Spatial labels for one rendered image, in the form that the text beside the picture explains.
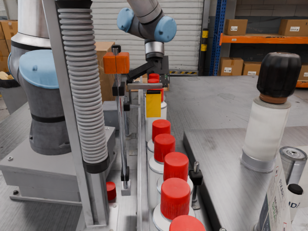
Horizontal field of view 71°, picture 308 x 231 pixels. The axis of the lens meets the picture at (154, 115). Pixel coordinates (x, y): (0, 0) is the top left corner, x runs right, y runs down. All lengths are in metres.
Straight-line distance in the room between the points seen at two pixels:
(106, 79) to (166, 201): 0.79
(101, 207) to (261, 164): 0.41
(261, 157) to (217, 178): 0.12
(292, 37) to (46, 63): 4.07
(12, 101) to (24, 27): 2.27
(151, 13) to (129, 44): 4.16
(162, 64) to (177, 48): 3.87
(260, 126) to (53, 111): 0.50
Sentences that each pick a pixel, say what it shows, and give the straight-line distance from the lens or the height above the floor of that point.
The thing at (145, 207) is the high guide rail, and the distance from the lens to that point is 0.40.
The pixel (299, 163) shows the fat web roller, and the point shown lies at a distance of 0.39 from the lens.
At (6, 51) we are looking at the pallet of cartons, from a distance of 4.17.
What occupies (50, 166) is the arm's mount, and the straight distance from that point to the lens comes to 0.58.
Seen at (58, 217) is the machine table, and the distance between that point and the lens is 0.60.
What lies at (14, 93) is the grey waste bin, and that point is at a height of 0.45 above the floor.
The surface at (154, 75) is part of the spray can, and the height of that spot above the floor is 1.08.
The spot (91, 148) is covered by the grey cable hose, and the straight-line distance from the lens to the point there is 0.27.
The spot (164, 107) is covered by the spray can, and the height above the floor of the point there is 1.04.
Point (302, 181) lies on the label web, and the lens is 0.48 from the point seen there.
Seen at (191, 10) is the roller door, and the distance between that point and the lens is 4.66.
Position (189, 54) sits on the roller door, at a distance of 4.72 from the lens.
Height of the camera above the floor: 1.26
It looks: 25 degrees down
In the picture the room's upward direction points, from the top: straight up
